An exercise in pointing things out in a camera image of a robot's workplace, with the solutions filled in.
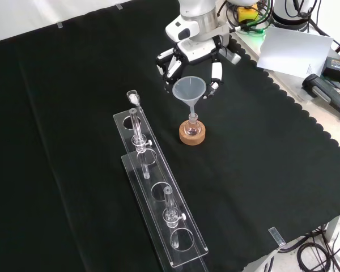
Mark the clear tape strip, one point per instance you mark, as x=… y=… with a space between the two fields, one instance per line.
x=276 y=236

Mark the clear round-bottom glass flask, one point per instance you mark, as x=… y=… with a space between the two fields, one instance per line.
x=193 y=129

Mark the clear acrylic funnel stand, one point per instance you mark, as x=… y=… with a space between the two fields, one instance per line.
x=161 y=175

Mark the black bench cloth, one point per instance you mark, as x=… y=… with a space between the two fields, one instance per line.
x=243 y=170

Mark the translucent plastic funnel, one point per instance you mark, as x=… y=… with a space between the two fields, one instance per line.
x=187 y=88

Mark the grey tape strip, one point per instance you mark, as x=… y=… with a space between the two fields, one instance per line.
x=60 y=25
x=119 y=6

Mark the black handheld device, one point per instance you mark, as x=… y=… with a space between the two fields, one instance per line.
x=317 y=85

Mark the clear weighing funnel white powder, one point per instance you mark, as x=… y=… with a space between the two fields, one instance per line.
x=133 y=99

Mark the yellow emergency stop button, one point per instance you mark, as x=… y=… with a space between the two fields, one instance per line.
x=249 y=14

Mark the white bench leg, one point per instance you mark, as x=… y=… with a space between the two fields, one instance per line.
x=335 y=229

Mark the black power adapter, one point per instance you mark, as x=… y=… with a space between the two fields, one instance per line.
x=338 y=66

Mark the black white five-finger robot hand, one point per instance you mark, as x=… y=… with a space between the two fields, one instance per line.
x=201 y=48

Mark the pale board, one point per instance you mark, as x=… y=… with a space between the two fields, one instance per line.
x=294 y=51

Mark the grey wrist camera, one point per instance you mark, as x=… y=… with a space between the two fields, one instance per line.
x=233 y=56

